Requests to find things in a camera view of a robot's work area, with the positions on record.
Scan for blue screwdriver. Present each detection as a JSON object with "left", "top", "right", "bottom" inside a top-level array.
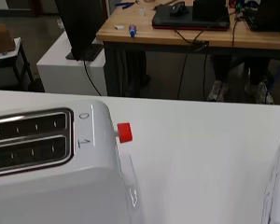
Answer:
[{"left": 128, "top": 24, "right": 138, "bottom": 38}]

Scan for black box on laptop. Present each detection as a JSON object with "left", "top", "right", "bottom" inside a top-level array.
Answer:
[{"left": 192, "top": 0, "right": 228, "bottom": 21}]

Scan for black monitor cable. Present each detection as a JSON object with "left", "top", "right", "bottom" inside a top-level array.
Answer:
[{"left": 82, "top": 58, "right": 103, "bottom": 96}]

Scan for wooden desk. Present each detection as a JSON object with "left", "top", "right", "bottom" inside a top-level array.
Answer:
[{"left": 96, "top": 0, "right": 280, "bottom": 101}]

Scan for white steel toaster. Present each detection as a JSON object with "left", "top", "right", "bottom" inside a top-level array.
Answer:
[{"left": 0, "top": 98, "right": 138, "bottom": 224}]

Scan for blue pliers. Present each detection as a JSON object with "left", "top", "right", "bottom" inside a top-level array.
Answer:
[{"left": 114, "top": 1, "right": 136, "bottom": 10}]

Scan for white cabinet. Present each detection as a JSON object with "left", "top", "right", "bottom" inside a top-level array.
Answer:
[{"left": 36, "top": 31, "right": 107, "bottom": 96}]

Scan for person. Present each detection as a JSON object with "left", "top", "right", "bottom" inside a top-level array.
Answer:
[{"left": 206, "top": 54, "right": 275, "bottom": 105}]

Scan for black equipment case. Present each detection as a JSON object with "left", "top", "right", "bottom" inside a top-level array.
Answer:
[{"left": 247, "top": 0, "right": 280, "bottom": 33}]

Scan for black laptop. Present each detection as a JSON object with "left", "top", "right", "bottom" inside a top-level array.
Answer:
[{"left": 151, "top": 4, "right": 231, "bottom": 32}]

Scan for black desk cable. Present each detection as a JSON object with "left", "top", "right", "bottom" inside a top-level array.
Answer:
[{"left": 174, "top": 29, "right": 210, "bottom": 101}]

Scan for black monitor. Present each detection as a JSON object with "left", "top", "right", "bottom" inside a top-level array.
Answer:
[{"left": 54, "top": 0, "right": 108, "bottom": 62}]

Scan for cardboard box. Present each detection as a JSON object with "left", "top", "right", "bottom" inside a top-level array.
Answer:
[{"left": 0, "top": 22, "right": 17, "bottom": 54}]

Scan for black cart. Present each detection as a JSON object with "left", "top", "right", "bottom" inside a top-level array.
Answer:
[{"left": 0, "top": 36, "right": 45, "bottom": 93}]

